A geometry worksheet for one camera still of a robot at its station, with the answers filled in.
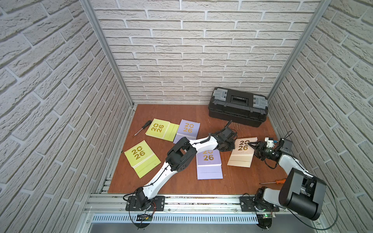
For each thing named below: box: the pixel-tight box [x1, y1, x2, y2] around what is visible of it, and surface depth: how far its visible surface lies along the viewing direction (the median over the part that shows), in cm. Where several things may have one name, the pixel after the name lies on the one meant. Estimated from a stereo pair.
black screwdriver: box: [132, 120, 153, 138], surface depth 106 cm
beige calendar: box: [227, 136, 258, 168], surface depth 89 cm
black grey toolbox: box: [207, 86, 269, 128], surface depth 101 cm
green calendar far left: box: [145, 118, 180, 143], surface depth 105 cm
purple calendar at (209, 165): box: [195, 149, 224, 180], surface depth 87 cm
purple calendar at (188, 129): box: [172, 118, 201, 144], surface depth 105 cm
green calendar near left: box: [123, 139, 162, 179], surface depth 91 cm
